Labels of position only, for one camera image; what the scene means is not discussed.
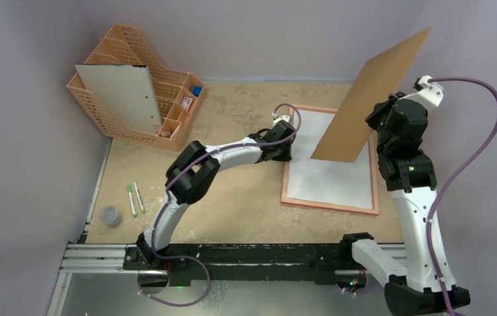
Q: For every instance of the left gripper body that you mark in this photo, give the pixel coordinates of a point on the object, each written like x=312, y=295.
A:
x=282, y=153

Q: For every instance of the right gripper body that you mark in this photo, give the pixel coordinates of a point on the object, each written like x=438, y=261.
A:
x=376, y=116

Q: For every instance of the brown cardboard backing board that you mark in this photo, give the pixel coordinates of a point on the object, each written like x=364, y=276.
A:
x=380, y=76

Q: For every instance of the pink picture frame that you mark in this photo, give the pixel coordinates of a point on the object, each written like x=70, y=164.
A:
x=331, y=161

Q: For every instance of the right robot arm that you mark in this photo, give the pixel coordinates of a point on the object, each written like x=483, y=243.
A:
x=425, y=284

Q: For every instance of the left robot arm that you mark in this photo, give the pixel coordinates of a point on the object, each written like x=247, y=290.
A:
x=190, y=176

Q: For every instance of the blue item in organizer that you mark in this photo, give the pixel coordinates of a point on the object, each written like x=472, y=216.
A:
x=196, y=90

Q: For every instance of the white red small box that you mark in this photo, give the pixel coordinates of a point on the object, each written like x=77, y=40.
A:
x=186, y=103

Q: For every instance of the orange plastic file organizer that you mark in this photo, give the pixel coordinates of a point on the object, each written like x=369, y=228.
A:
x=125, y=45

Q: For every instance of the green marker pen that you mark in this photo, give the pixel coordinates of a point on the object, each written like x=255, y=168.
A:
x=131, y=201
x=139, y=197

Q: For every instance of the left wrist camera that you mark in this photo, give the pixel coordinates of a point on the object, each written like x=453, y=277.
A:
x=284, y=117

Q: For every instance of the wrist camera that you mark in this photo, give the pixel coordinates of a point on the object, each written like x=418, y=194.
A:
x=429, y=94
x=284, y=117

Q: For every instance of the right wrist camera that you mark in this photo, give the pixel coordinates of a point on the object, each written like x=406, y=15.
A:
x=429, y=94

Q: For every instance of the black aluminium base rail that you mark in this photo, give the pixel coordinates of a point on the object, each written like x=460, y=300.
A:
x=322, y=264

